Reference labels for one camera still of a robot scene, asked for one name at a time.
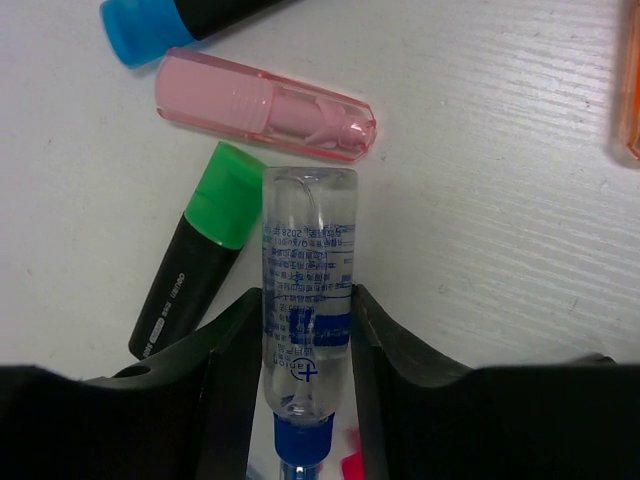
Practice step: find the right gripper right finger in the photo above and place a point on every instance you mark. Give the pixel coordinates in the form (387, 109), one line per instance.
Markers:
(423, 415)

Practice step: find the pink cap black highlighter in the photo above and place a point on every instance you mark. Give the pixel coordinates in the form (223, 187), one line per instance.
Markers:
(352, 466)

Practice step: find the blue cap black highlighter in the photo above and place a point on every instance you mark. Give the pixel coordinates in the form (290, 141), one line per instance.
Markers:
(141, 31)

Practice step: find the orange translucent marker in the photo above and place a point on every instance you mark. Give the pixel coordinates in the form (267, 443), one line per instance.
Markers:
(623, 142)

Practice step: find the clear glue bottle blue cap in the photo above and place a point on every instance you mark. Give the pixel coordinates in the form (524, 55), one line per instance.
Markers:
(308, 245)

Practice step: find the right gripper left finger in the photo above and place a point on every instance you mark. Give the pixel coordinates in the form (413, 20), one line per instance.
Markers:
(183, 413)

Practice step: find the pink translucent marker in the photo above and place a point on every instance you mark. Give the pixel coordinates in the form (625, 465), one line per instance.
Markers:
(218, 95)

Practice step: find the green cap black highlighter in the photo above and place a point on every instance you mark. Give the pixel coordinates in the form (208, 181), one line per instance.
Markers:
(207, 241)

